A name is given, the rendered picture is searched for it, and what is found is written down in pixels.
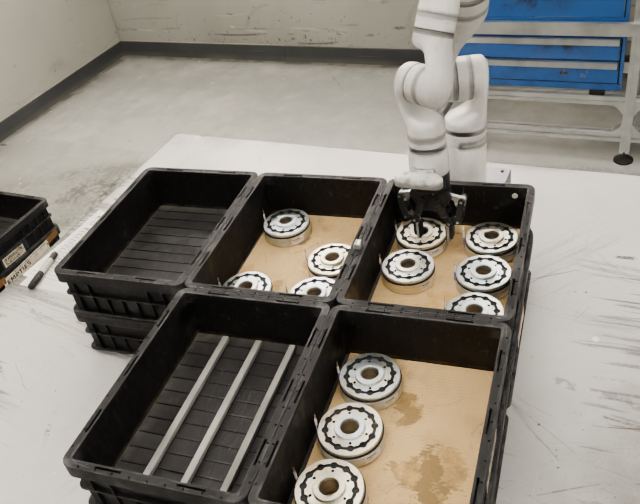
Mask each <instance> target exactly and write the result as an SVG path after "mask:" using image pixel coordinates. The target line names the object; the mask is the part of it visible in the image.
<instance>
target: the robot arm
mask: <svg viewBox="0 0 640 504"><path fill-rule="evenodd" d="M488 8H489V0H419V4H418V8H417V13H416V18H415V24H414V29H413V34H412V42H413V44H414V45H415V46H416V47H418V48H419V49H421V50H422V51H423V52H424V56H425V64H422V63H419V62H407V63H404V64H403V65H402V66H401V67H400V68H399V69H398V71H397V73H396V75H395V79H394V93H395V98H396V101H397V104H398V107H399V109H400V112H401V115H402V118H403V120H404V122H405V125H406V127H407V137H408V147H409V153H408V161H409V171H405V172H400V173H397V174H396V175H395V176H394V183H395V186H397V187H401V189H400V191H399V192H398V194H397V199H398V202H399V205H400V209H401V212H402V215H403V218H404V219H410V220H412V221H413V226H414V233H415V235H417V238H421V237H422V235H423V234H424V228H423V218H421V215H422V212H423V211H433V212H438V213H439V215H440V217H441V218H443V220H444V222H445V224H446V226H445V231H446V242H450V241H451V239H453V237H454V235H455V225H460V224H461V222H462V220H463V218H464V215H465V209H466V203H467V198H468V196H467V194H462V195H457V194H454V193H453V191H452V189H451V184H450V181H468V182H486V168H487V101H488V87H489V67H488V63H487V60H486V58H485V57H484V56H483V55H482V54H472V55H464V56H458V54H459V52H460V50H461V49H462V47H463V46H464V45H465V43H466V42H467V41H468V40H469V39H470V38H471V37H472V36H473V34H474V33H475V32H476V31H477V30H478V28H479V27H480V26H481V24H482V23H483V21H484V20H485V18H486V15H487V13H488ZM459 101H465V102H464V103H463V104H461V105H460V106H458V107H456V108H454V109H452V110H450V111H449V112H448V113H447V114H446V115H445V117H444V118H443V117H442V116H441V115H440V114H439V113H437V112H436V111H435V110H433V109H437V108H440V107H441V106H443V105H444V104H445V103H446V102H459ZM405 188H410V189H409V190H406V189H405ZM410 196H411V197H412V199H413V200H414V201H415V202H416V203H417V206H416V209H415V211H413V210H412V207H411V204H410V200H409V198H410ZM451 200H453V201H454V204H455V207H457V210H456V216H454V214H453V212H452V210H451V206H450V204H449V202H450V201H451Z"/></svg>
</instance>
